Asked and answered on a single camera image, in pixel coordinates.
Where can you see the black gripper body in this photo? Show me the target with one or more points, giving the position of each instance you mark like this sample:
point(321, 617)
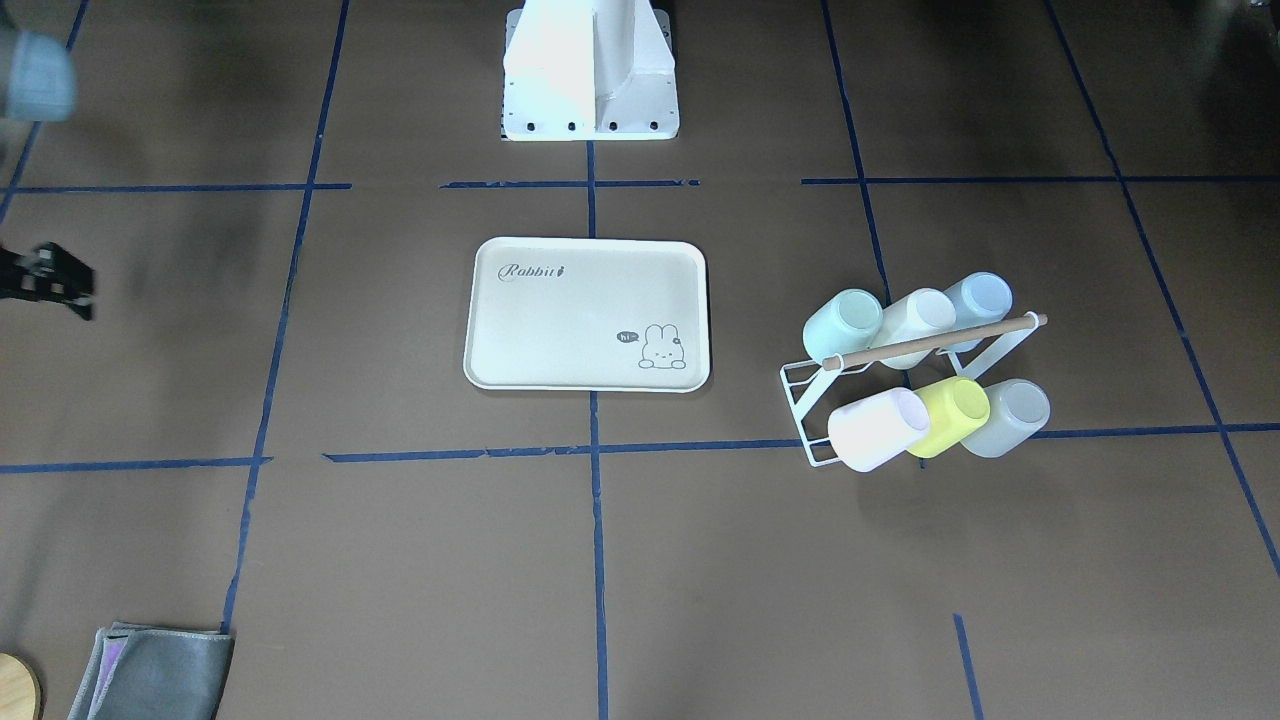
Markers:
point(52, 277)

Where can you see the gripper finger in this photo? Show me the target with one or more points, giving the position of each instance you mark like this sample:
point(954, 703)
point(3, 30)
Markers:
point(82, 306)

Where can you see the cream rabbit tray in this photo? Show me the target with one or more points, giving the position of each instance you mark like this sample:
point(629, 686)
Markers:
point(572, 314)

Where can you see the green cup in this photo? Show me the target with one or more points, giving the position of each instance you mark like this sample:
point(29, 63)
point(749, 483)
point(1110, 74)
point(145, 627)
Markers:
point(845, 324)

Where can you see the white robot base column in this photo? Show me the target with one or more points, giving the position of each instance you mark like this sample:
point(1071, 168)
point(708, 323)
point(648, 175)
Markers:
point(590, 71)

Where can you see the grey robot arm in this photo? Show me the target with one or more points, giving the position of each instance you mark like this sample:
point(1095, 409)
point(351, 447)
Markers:
point(40, 85)

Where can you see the pink cup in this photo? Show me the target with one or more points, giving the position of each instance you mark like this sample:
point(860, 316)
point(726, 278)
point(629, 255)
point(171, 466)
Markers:
point(873, 430)

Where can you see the cream cup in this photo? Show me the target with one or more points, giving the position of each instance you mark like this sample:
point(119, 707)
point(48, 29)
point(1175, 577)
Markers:
point(920, 314)

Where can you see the yellow cup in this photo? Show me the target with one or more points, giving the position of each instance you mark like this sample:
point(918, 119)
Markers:
point(957, 407)

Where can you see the light blue cup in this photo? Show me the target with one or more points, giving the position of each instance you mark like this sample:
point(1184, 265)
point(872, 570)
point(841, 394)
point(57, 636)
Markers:
point(980, 298)

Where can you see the grey cup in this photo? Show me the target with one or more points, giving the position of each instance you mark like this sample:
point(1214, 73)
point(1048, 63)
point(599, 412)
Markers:
point(1017, 409)

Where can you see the folded grey cloth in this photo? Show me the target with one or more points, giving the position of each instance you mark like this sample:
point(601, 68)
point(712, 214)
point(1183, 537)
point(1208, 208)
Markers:
point(139, 671)

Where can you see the wooden mug tree stand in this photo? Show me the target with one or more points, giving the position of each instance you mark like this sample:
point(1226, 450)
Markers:
point(21, 694)

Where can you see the wooden rack rod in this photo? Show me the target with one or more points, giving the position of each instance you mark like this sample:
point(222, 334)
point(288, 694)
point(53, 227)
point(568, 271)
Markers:
point(1026, 322)

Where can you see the white wire cup rack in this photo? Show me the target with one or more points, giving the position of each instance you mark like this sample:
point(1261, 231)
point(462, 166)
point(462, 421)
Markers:
point(804, 383)

